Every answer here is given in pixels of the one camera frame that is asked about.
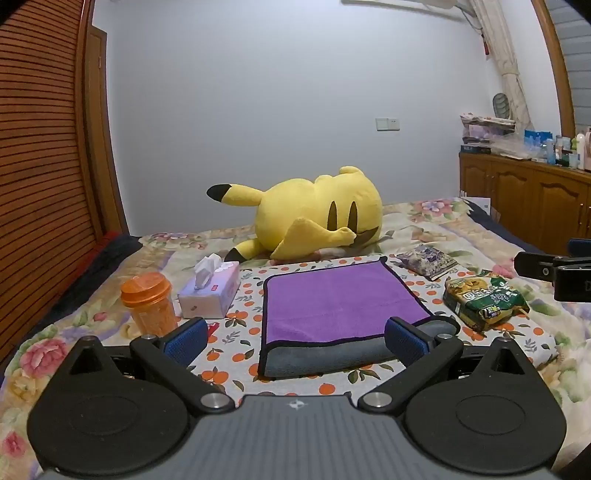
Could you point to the cream curtain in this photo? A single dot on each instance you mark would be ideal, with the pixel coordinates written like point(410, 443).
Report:
point(503, 64)

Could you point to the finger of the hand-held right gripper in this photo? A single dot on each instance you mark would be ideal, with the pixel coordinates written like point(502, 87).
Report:
point(581, 247)
point(535, 266)

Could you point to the lilac tissue box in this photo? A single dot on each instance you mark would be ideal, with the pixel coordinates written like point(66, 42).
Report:
point(210, 295)

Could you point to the wooden louvered wardrobe door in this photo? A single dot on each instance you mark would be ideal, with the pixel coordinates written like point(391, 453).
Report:
point(41, 161)

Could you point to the yellow plush toy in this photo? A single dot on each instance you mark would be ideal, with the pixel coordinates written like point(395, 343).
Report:
point(314, 217)

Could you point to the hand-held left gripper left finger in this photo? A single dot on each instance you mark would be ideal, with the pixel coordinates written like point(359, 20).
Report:
point(187, 340)

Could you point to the stack of boxes and bags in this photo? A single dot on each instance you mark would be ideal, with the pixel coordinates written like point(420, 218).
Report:
point(489, 134)

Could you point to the white wall switch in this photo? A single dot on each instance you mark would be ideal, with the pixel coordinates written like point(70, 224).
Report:
point(387, 123)

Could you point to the group of bottles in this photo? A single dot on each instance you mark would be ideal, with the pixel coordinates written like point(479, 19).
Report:
point(561, 147)

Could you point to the purple snack packet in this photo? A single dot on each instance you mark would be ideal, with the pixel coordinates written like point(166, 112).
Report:
point(427, 261)

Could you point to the white orange-print cloth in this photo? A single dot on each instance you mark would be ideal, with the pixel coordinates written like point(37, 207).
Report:
point(240, 318)

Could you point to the white paper box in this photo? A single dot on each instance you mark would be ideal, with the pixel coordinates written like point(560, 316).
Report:
point(480, 203)

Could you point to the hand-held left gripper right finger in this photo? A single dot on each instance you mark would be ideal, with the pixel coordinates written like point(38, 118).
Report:
point(407, 342)

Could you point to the wooden cabinet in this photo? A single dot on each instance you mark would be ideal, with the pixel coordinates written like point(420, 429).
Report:
point(521, 194)

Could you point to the dark blue mattress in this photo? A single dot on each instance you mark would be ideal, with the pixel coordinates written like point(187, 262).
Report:
point(498, 224)

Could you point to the orange plastic cup with lid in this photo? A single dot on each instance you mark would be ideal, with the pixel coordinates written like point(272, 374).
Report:
point(147, 304)

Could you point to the wooden window frame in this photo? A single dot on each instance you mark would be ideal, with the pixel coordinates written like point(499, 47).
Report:
point(556, 64)

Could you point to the purple and grey towel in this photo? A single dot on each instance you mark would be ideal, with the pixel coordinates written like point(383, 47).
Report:
point(341, 304)

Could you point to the floral bed sheet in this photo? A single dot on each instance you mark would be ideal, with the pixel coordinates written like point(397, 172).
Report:
point(92, 304)

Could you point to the round hand fan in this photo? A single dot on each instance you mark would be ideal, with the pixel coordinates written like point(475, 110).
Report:
point(501, 104)

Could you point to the green snack packet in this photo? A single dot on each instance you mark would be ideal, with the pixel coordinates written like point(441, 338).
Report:
point(485, 300)

